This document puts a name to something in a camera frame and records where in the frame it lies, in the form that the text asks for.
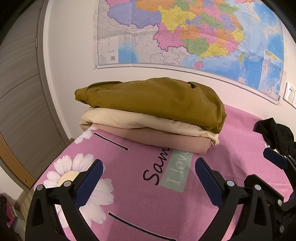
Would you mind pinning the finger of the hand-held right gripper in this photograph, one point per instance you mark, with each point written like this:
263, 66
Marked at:
271, 195
274, 157

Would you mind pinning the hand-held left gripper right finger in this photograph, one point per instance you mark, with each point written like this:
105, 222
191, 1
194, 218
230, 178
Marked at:
209, 183

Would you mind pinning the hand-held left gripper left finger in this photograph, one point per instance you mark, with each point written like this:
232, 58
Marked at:
91, 180

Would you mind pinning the black garment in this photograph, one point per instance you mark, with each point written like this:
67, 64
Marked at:
277, 134

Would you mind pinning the olive green garment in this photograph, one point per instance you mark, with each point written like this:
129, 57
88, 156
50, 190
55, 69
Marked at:
150, 102

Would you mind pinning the pink daisy print blanket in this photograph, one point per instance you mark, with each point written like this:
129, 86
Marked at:
138, 208

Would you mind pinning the pinkish beige garment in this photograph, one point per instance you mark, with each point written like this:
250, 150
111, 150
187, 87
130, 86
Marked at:
161, 139

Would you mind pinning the cream garment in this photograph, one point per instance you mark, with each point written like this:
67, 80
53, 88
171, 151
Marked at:
111, 118

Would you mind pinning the grey wooden door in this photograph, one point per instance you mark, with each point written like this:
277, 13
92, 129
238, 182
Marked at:
23, 92

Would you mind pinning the white wall socket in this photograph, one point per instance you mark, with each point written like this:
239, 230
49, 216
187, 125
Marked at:
291, 95

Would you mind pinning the colourful wall map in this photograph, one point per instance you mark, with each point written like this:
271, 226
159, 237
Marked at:
185, 34

